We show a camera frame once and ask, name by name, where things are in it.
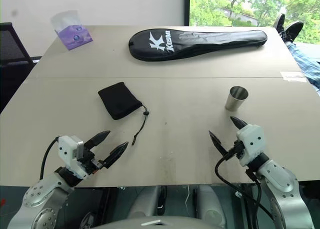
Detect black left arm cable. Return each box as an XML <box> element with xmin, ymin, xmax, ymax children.
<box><xmin>39</xmin><ymin>136</ymin><xmax>61</xmax><ymax>182</ymax></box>

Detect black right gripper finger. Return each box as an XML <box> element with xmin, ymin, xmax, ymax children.
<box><xmin>229</xmin><ymin>116</ymin><xmax>248</xmax><ymax>131</ymax></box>
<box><xmin>208</xmin><ymin>130</ymin><xmax>231</xmax><ymax>157</ymax></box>

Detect black sneaker white sole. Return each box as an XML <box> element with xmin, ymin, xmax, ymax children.
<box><xmin>281</xmin><ymin>20</ymin><xmax>305</xmax><ymax>43</ymax></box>
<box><xmin>273</xmin><ymin>13</ymin><xmax>286</xmax><ymax>34</ymax></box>

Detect black Koson racket cover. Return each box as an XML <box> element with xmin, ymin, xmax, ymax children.
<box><xmin>128</xmin><ymin>28</ymin><xmax>268</xmax><ymax>63</ymax></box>

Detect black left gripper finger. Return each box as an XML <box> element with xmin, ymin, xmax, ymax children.
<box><xmin>101</xmin><ymin>141</ymin><xmax>130</xmax><ymax>170</ymax></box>
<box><xmin>84</xmin><ymin>130</ymin><xmax>111</xmax><ymax>150</ymax></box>

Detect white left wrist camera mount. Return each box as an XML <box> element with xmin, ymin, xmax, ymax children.
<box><xmin>57</xmin><ymin>135</ymin><xmax>92</xmax><ymax>180</ymax></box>

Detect purple tissue pack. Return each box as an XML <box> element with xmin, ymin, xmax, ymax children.
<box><xmin>50</xmin><ymin>10</ymin><xmax>94</xmax><ymax>51</ymax></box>

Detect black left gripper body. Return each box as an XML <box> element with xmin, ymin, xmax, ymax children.
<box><xmin>80</xmin><ymin>144</ymin><xmax>113</xmax><ymax>176</ymax></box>

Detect dark window frame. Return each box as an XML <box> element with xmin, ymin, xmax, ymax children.
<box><xmin>183</xmin><ymin>0</ymin><xmax>192</xmax><ymax>28</ymax></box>

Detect black office chair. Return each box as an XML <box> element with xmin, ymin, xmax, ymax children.
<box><xmin>0</xmin><ymin>21</ymin><xmax>43</xmax><ymax>113</ymax></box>

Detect person's legs blue jeans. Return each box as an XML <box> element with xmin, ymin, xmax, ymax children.
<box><xmin>285</xmin><ymin>39</ymin><xmax>320</xmax><ymax>93</ymax></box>

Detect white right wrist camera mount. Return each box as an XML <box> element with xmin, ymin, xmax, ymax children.
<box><xmin>234</xmin><ymin>123</ymin><xmax>266</xmax><ymax>168</ymax></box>

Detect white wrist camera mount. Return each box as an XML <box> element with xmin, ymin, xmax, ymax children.
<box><xmin>57</xmin><ymin>135</ymin><xmax>92</xmax><ymax>180</ymax></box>
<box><xmin>234</xmin><ymin>123</ymin><xmax>266</xmax><ymax>168</ymax></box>

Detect black drawstring pouch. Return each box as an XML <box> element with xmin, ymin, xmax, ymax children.
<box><xmin>97</xmin><ymin>81</ymin><xmax>151</xmax><ymax>147</ymax></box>

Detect stainless steel cup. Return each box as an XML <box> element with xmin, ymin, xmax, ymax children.
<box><xmin>225</xmin><ymin>86</ymin><xmax>250</xmax><ymax>113</ymax></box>

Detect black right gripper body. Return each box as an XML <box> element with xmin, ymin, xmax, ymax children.
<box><xmin>223</xmin><ymin>139</ymin><xmax>246</xmax><ymax>162</ymax></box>

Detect clear tape strip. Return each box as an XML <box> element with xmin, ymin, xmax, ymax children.
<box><xmin>279</xmin><ymin>71</ymin><xmax>308</xmax><ymax>83</ymax></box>

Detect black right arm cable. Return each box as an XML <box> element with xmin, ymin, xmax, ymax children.
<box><xmin>214</xmin><ymin>141</ymin><xmax>276</xmax><ymax>228</ymax></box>

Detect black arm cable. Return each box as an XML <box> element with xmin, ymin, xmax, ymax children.
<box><xmin>39</xmin><ymin>136</ymin><xmax>61</xmax><ymax>182</ymax></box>
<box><xmin>214</xmin><ymin>141</ymin><xmax>276</xmax><ymax>228</ymax></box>

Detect grey rounded robot body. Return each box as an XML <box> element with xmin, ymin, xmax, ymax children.
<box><xmin>126</xmin><ymin>185</ymin><xmax>227</xmax><ymax>229</ymax></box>

